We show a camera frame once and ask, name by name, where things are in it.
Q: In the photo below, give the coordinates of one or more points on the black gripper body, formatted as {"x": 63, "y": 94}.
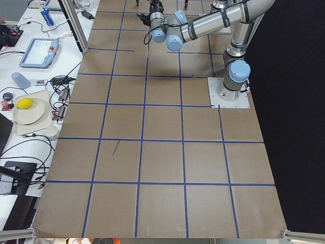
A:
{"x": 155, "y": 6}

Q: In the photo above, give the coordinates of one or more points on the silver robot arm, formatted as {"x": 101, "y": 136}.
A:
{"x": 241, "y": 17}

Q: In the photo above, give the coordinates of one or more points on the black power adapter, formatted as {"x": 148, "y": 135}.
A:
{"x": 87, "y": 15}

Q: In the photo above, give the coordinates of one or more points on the blue teach pendant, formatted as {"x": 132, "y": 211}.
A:
{"x": 40, "y": 53}

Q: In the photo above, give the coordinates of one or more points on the blue plastic cup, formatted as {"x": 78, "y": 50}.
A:
{"x": 21, "y": 81}

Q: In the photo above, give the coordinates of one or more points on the white paper cup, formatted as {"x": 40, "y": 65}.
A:
{"x": 52, "y": 132}

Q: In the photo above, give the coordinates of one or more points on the yellow lemon toy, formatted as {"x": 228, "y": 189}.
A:
{"x": 24, "y": 103}

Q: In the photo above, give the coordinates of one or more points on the beige tray with plate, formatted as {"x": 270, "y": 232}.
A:
{"x": 35, "y": 118}

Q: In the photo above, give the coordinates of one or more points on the aluminium frame post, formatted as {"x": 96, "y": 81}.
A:
{"x": 74, "y": 24}

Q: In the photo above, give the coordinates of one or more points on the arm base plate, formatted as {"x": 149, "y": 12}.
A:
{"x": 220, "y": 97}

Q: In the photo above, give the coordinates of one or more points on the black camera stand base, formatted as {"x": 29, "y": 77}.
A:
{"x": 16, "y": 177}

